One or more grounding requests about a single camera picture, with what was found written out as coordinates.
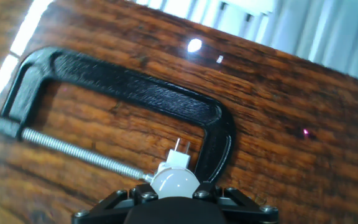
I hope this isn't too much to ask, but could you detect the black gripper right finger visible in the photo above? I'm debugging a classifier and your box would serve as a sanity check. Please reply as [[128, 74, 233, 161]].
[[193, 182, 280, 224]]

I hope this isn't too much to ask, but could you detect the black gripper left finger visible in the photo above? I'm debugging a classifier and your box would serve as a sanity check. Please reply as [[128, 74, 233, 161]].
[[71, 183, 160, 224]]

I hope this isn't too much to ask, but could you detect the white LED light bulb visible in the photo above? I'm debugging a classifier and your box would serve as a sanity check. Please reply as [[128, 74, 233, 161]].
[[150, 166, 201, 199]]

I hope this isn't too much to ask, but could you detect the white lamp socket adapter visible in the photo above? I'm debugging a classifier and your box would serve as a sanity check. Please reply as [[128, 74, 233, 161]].
[[155, 138, 192, 175]]

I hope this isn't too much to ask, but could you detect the brown wooden board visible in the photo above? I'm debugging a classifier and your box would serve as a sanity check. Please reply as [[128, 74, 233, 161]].
[[0, 0, 358, 224]]

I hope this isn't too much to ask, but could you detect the black C-clamp with steel screw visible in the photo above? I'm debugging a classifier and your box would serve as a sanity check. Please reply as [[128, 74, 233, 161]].
[[0, 46, 237, 185]]

